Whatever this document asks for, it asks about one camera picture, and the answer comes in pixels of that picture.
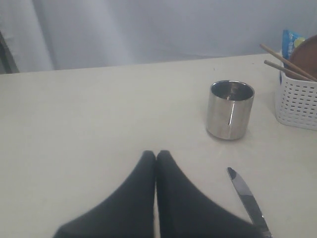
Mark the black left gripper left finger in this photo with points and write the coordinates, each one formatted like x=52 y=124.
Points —
x=126 y=213

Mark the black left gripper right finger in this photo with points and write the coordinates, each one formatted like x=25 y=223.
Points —
x=185 y=212

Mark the silver table knife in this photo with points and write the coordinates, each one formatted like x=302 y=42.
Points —
x=249 y=202

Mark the stainless steel cup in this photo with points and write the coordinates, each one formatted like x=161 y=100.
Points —
x=229 y=107

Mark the white plastic woven basket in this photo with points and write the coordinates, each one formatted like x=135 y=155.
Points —
x=296 y=102

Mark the lower wooden chopstick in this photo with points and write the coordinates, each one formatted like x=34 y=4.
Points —
x=293 y=74

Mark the brown round wooden plate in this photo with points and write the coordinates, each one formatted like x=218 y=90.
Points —
x=305 y=56

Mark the blue snack packet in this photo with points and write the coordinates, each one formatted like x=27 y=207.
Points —
x=290 y=42

